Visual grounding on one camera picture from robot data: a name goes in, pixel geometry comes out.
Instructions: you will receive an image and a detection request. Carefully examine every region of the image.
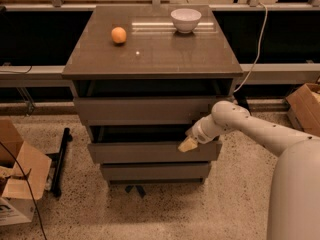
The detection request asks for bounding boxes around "orange fruit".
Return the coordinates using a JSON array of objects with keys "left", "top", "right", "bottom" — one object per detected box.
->
[{"left": 111, "top": 27, "right": 127, "bottom": 44}]

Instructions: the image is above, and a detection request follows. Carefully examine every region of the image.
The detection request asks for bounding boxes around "white cable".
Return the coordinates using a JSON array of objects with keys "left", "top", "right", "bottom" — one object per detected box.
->
[{"left": 233, "top": 2, "right": 269, "bottom": 94}]

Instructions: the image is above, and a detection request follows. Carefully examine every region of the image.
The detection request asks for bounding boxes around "open cardboard box left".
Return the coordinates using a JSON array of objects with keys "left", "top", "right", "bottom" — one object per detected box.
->
[{"left": 0, "top": 118, "right": 51, "bottom": 226}]

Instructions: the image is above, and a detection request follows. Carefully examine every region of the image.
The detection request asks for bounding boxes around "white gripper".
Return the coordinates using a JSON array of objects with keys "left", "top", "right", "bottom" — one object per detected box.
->
[{"left": 178, "top": 115, "right": 222, "bottom": 153}]

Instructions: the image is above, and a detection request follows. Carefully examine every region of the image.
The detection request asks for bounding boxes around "black metal stand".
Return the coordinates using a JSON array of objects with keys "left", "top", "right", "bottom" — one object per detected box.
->
[{"left": 48, "top": 128, "right": 73, "bottom": 198}]

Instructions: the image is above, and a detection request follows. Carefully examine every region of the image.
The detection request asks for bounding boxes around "black cable left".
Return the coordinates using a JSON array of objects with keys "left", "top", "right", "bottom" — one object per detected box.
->
[{"left": 0, "top": 141, "right": 48, "bottom": 240}]

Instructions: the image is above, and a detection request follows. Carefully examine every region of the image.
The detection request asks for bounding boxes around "white ceramic bowl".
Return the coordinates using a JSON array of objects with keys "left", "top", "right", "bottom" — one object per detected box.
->
[{"left": 170, "top": 8, "right": 202, "bottom": 33}]

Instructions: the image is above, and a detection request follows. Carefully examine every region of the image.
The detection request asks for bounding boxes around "grey drawer cabinet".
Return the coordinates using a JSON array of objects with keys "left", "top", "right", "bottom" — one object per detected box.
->
[{"left": 62, "top": 5, "right": 243, "bottom": 185}]

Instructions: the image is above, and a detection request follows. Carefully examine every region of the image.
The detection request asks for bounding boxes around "cardboard box right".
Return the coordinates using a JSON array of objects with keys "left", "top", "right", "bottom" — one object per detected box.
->
[{"left": 286, "top": 83, "right": 320, "bottom": 137}]

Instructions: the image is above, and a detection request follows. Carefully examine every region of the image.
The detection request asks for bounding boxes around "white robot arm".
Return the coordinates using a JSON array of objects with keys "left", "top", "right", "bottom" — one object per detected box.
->
[{"left": 178, "top": 101, "right": 320, "bottom": 240}]

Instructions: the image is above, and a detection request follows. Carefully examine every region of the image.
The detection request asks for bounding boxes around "metal railing frame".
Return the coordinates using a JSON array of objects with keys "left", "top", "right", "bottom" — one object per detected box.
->
[{"left": 0, "top": 0, "right": 320, "bottom": 86}]

